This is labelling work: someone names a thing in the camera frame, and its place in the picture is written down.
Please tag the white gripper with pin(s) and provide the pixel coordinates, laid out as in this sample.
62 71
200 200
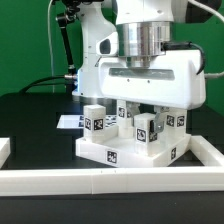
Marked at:
172 80

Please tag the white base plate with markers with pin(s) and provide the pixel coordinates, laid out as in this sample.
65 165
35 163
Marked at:
77 121

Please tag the white U-shaped fence wall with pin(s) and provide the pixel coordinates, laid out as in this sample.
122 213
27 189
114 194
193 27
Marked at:
209 176

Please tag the white square table top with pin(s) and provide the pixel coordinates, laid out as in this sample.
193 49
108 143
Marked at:
121 153

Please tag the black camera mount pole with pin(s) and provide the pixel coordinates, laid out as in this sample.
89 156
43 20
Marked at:
63 19

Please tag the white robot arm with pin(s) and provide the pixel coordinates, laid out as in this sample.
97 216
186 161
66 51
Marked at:
135 58

